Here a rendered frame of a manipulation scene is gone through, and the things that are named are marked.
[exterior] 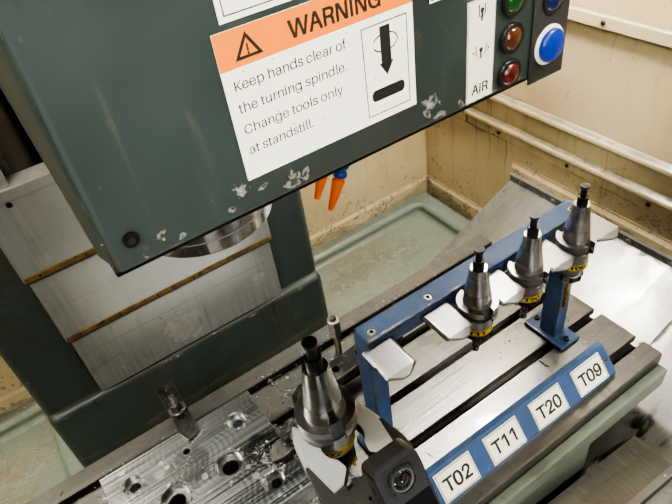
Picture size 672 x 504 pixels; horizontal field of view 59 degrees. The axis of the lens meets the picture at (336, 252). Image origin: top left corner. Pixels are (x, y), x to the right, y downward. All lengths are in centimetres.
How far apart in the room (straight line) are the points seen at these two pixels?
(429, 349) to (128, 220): 95
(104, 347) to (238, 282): 31
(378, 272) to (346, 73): 150
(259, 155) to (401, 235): 164
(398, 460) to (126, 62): 36
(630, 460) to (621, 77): 80
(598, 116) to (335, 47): 117
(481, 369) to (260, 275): 53
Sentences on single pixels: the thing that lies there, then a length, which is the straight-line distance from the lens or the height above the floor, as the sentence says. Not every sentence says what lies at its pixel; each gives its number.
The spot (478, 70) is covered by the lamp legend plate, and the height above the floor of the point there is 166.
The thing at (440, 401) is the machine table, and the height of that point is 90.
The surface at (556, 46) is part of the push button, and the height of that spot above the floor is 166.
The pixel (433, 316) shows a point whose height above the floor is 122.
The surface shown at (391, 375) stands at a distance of 85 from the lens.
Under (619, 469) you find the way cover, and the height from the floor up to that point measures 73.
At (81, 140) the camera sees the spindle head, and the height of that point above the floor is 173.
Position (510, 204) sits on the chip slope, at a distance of 178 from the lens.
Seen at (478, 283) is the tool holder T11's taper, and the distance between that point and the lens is 88.
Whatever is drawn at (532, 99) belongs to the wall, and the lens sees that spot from 167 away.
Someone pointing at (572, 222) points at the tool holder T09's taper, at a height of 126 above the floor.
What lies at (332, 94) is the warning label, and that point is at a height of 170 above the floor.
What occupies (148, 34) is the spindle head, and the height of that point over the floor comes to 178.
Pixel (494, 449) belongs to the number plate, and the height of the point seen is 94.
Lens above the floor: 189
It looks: 41 degrees down
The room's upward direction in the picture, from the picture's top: 9 degrees counter-clockwise
